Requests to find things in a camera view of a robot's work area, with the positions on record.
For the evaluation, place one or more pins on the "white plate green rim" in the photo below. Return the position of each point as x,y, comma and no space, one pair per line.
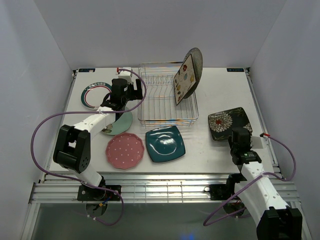
92,96

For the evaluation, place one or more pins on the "pink dotted plate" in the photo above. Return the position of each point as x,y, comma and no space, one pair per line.
125,151

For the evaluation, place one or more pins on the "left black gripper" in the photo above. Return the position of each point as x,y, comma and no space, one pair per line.
136,94

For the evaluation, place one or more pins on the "blue table label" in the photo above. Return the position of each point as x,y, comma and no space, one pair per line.
235,70
86,70

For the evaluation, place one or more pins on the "teal square plate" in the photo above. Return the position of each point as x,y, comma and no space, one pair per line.
164,144

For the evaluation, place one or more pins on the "aluminium frame rails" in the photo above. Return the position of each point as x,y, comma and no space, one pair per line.
205,162

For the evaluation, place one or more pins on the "black floral square plate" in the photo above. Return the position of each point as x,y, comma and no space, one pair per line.
221,123

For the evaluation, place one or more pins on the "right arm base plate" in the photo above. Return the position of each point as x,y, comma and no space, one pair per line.
218,192

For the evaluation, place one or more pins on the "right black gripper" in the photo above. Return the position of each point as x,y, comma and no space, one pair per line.
230,142

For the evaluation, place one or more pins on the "speckled round plate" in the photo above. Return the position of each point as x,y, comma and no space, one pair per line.
197,60

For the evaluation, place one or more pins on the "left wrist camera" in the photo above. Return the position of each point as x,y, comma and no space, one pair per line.
125,73

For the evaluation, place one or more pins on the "wire dish rack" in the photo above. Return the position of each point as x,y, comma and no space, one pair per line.
159,108

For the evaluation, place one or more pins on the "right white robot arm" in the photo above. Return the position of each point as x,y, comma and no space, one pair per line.
274,218

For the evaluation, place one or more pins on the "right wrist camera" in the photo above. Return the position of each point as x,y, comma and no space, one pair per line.
260,141

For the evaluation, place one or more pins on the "left blue table label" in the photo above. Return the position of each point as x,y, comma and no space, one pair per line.
86,70

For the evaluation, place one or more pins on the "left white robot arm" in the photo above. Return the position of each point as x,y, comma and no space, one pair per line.
73,146

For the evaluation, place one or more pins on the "cream floral square plate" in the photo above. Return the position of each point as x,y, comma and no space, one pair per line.
184,79

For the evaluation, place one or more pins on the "right blue table label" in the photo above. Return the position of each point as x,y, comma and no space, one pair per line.
235,70

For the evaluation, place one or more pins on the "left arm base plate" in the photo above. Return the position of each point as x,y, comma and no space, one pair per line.
92,194

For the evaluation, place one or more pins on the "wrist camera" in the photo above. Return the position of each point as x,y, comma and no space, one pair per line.
125,73
260,141

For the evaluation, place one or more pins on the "mint green flower plate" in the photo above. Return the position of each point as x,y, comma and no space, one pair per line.
121,125

